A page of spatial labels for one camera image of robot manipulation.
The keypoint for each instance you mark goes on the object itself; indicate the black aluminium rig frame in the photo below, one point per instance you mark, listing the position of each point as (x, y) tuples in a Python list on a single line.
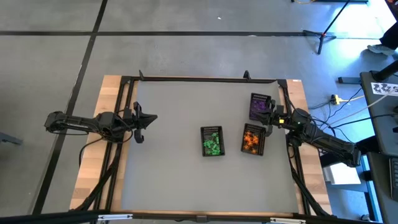
[(186, 78)]

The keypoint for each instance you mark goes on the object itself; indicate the white paper marker tag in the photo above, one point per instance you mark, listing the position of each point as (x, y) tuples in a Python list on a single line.
[(384, 88)]

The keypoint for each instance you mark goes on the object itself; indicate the silver aluminium bracket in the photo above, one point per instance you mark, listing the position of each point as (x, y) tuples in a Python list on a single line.
[(287, 220), (115, 217)]

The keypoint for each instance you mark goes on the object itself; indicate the black slotted plastic basket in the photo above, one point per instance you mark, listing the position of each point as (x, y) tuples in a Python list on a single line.
[(253, 126), (211, 128), (259, 96)]

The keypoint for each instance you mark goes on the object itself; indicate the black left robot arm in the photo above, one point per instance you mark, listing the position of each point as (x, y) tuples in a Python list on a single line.
[(77, 122)]

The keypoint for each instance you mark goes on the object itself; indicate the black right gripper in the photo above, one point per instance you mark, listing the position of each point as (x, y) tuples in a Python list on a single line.
[(278, 118)]

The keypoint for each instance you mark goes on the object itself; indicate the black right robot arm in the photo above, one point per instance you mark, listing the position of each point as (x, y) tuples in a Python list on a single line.
[(326, 140)]

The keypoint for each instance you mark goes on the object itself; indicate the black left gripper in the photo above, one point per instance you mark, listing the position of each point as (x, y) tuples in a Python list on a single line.
[(132, 121)]

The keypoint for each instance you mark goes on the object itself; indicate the black tripod stand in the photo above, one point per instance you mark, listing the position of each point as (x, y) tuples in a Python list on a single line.
[(321, 35)]

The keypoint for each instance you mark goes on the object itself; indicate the computer keyboard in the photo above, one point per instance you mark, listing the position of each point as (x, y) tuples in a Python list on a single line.
[(395, 179)]

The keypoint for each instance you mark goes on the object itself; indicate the yellow power plug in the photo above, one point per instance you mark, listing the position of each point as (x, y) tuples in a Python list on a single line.
[(335, 99)]

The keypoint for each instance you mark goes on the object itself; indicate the person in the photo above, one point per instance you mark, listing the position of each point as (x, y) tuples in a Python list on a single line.
[(390, 35)]

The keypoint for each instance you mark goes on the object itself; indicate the office desk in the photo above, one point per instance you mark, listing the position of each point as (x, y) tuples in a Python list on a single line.
[(379, 130)]

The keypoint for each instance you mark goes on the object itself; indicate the grey table mat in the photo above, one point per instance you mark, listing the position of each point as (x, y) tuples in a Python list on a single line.
[(174, 186)]

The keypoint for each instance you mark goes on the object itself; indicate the wooden table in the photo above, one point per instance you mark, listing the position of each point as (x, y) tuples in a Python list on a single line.
[(93, 174)]

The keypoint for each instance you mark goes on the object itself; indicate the grey chair leg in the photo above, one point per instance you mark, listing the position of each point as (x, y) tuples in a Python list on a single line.
[(11, 139)]

